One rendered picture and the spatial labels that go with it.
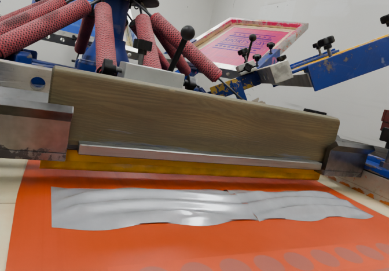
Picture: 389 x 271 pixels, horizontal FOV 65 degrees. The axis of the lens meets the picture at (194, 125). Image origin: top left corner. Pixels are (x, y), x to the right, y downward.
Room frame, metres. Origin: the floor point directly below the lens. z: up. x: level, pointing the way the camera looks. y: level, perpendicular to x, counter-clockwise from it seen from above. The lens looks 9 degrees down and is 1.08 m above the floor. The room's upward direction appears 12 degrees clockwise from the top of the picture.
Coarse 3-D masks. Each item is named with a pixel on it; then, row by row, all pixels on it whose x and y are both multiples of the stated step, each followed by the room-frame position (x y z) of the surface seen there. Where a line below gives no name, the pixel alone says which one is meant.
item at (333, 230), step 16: (208, 176) 0.38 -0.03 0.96; (336, 192) 0.43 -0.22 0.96; (368, 208) 0.38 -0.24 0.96; (272, 224) 0.27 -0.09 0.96; (288, 224) 0.28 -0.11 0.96; (304, 224) 0.29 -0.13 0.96; (320, 224) 0.30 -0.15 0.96; (336, 224) 0.31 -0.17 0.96; (352, 224) 0.32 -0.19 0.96; (368, 224) 0.33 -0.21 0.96; (384, 224) 0.34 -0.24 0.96; (288, 240) 0.25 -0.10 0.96; (304, 240) 0.26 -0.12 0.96; (320, 240) 0.26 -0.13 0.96; (336, 240) 0.27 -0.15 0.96; (352, 240) 0.28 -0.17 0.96; (368, 240) 0.28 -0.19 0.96
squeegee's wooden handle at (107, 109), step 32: (64, 96) 0.27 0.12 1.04; (96, 96) 0.29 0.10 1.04; (128, 96) 0.30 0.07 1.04; (160, 96) 0.31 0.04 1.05; (192, 96) 0.33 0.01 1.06; (96, 128) 0.29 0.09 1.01; (128, 128) 0.30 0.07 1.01; (160, 128) 0.32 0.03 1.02; (192, 128) 0.34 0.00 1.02; (224, 128) 0.35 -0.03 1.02; (256, 128) 0.38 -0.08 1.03; (288, 128) 0.40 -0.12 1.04; (320, 128) 0.43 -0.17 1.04; (320, 160) 0.43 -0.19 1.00
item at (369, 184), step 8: (328, 176) 0.51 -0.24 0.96; (336, 176) 0.50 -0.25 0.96; (368, 176) 0.45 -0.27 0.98; (376, 176) 0.44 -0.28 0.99; (344, 184) 0.48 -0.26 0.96; (352, 184) 0.47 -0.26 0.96; (360, 184) 0.46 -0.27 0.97; (368, 184) 0.45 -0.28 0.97; (376, 184) 0.44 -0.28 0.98; (384, 184) 0.43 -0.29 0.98; (360, 192) 0.46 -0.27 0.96; (368, 192) 0.45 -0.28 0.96; (376, 192) 0.44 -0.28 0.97; (384, 192) 0.43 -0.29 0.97; (384, 200) 0.42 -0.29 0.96
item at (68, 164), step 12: (48, 168) 0.28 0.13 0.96; (60, 168) 0.29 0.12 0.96; (72, 168) 0.29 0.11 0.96; (84, 168) 0.30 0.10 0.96; (96, 168) 0.30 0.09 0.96; (108, 168) 0.31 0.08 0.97; (120, 168) 0.31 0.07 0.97; (132, 168) 0.32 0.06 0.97; (144, 168) 0.32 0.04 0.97; (156, 168) 0.33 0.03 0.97; (168, 168) 0.34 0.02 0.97; (180, 168) 0.34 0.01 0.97; (192, 168) 0.35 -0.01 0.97; (204, 168) 0.36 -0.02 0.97
